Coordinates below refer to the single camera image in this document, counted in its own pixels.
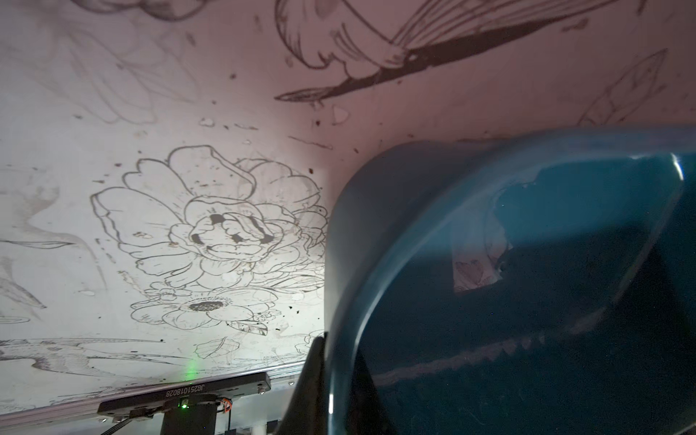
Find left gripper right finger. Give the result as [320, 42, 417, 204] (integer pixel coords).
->
[347, 352, 397, 435]

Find teal plastic storage box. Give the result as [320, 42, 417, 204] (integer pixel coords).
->
[324, 126, 695, 434]

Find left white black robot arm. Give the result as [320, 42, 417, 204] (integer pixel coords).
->
[97, 336, 397, 434]

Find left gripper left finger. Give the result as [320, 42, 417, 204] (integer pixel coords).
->
[275, 336, 326, 435]

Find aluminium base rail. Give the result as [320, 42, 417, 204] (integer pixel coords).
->
[1, 362, 304, 434]

